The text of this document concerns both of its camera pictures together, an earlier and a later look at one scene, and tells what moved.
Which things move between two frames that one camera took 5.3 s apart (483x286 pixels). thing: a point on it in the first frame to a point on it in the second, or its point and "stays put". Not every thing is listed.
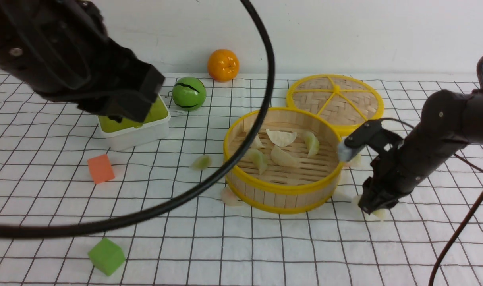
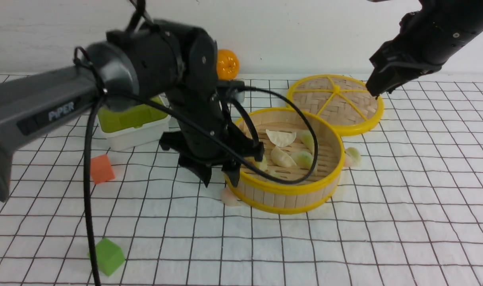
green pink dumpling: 356,161 stays put
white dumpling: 283,158 stays put
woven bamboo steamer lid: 342,102 stays put
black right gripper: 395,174 to 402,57
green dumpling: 258,158 stays put
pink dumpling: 229,198 stays put
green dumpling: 379,213 to 304,159
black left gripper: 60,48 to 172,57
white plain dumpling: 281,138 stays put
